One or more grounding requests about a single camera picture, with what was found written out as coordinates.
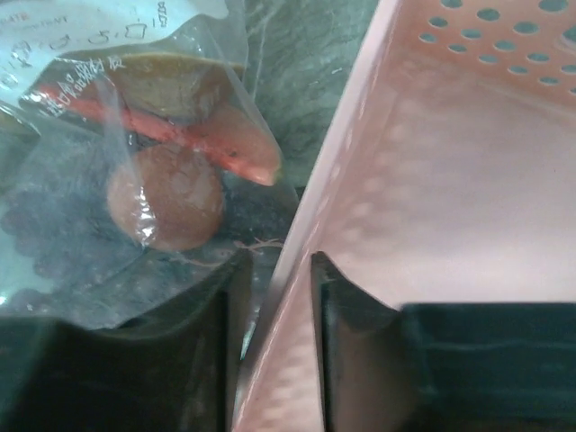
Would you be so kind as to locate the fake brown round fruit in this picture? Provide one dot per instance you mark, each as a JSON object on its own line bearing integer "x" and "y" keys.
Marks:
{"x": 166, "y": 197}

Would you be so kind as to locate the fake brown bread slice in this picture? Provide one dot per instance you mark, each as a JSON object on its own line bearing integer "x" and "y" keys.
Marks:
{"x": 171, "y": 85}

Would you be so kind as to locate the fake purple grape bunch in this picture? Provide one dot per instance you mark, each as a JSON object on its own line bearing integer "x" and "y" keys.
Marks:
{"x": 58, "y": 236}

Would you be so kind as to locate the fake watermelon slice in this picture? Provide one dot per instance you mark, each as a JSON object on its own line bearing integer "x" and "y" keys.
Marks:
{"x": 228, "y": 138}

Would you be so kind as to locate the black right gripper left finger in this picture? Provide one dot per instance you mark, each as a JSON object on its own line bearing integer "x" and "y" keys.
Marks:
{"x": 172, "y": 368}

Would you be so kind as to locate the orange zip top bag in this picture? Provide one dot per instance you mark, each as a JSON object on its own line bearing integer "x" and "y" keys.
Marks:
{"x": 55, "y": 57}

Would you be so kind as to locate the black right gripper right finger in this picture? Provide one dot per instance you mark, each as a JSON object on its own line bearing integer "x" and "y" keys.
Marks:
{"x": 440, "y": 366}

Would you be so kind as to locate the pink perforated plastic basket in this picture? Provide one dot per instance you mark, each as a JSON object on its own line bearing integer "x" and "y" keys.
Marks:
{"x": 447, "y": 175}

